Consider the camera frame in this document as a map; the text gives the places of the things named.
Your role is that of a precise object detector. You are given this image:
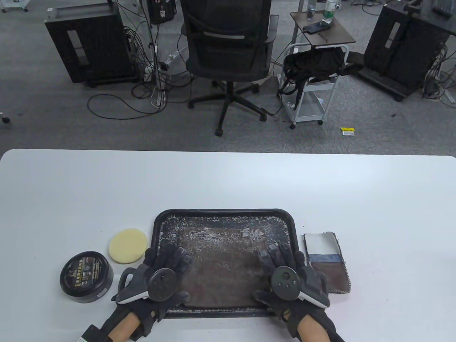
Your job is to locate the brown leather bag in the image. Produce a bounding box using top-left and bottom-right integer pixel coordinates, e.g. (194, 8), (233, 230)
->
(175, 228), (273, 309)

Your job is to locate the person's left hand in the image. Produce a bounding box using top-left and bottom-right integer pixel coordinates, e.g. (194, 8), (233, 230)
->
(112, 243), (193, 323)

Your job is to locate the black white hand controller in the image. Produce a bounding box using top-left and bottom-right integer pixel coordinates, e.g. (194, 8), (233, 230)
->
(112, 264), (177, 304)
(271, 266), (331, 309)

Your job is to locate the black plastic tray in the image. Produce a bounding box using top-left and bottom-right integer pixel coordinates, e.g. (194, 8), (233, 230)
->
(148, 208), (307, 318)

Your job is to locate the black leather care cream tin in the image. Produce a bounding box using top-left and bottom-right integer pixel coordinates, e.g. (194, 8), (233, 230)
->
(60, 251), (114, 303)

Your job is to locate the white desk leg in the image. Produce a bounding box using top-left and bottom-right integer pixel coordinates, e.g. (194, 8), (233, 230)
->
(141, 0), (161, 93)

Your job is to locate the person's left forearm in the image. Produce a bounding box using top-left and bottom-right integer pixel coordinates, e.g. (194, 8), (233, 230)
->
(80, 303), (159, 342)

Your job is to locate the yellow round sponge pad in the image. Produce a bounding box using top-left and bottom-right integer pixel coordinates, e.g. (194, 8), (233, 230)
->
(109, 228), (148, 265)

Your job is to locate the black wheeled cabinet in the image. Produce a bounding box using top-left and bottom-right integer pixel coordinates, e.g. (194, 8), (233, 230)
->
(358, 0), (456, 102)
(45, 0), (138, 88)

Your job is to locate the tangled cable bundle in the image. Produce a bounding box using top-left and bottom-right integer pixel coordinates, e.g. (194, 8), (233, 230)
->
(422, 43), (456, 107)

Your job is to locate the brown side table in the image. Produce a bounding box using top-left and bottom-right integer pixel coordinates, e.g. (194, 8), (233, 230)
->
(290, 11), (356, 47)

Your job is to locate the clear bottle green label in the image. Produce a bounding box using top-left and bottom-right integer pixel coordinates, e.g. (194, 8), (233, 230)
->
(322, 0), (338, 25)

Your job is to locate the person's right hand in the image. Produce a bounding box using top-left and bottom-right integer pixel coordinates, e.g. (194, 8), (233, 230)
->
(252, 243), (331, 325)

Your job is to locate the person's right forearm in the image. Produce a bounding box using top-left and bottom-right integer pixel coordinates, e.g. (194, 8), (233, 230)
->
(287, 308), (346, 342)

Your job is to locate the black cable bundle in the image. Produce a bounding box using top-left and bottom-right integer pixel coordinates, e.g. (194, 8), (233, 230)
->
(118, 0), (159, 98)

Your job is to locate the white wheeled base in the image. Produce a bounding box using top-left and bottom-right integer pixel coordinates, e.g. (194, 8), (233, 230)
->
(0, 0), (29, 13)

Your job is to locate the white grey cloth swatch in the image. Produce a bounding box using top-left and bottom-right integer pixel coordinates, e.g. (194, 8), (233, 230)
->
(304, 232), (351, 294)

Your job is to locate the white rolling cart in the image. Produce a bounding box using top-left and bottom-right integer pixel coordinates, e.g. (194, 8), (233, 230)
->
(281, 43), (349, 129)

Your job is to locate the white power strip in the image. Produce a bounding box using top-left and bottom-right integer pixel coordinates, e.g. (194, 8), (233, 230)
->
(151, 87), (168, 107)

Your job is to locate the black pouch white print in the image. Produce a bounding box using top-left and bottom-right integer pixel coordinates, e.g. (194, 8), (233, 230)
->
(146, 0), (177, 25)

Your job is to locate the black wrist camera unit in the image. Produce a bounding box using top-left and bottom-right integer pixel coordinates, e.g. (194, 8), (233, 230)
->
(79, 324), (107, 342)

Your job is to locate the black backpack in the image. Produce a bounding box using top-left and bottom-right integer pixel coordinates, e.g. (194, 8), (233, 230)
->
(277, 47), (364, 109)

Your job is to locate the black smartphone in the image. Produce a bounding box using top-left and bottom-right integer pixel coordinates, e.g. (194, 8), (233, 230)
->
(304, 22), (332, 35)

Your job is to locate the black mesh office chair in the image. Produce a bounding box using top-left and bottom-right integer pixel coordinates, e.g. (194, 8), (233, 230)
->
(181, 0), (279, 136)

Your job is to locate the black looped floor cable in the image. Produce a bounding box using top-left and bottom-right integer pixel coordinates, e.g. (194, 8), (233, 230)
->
(87, 93), (168, 120)

